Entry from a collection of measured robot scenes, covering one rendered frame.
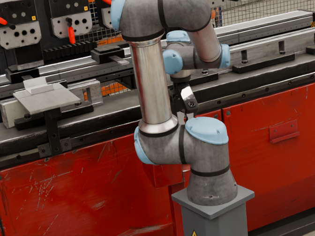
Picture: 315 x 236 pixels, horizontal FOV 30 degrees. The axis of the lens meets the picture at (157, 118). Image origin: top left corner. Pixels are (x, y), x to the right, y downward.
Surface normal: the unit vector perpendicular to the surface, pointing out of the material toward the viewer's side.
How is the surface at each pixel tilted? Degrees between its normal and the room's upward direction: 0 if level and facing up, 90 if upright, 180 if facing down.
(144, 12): 93
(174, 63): 95
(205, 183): 72
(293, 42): 90
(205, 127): 8
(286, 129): 90
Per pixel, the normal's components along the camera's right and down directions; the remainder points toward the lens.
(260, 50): 0.43, 0.27
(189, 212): -0.79, 0.29
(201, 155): -0.24, 0.39
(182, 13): 0.25, 0.57
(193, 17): 0.47, 0.60
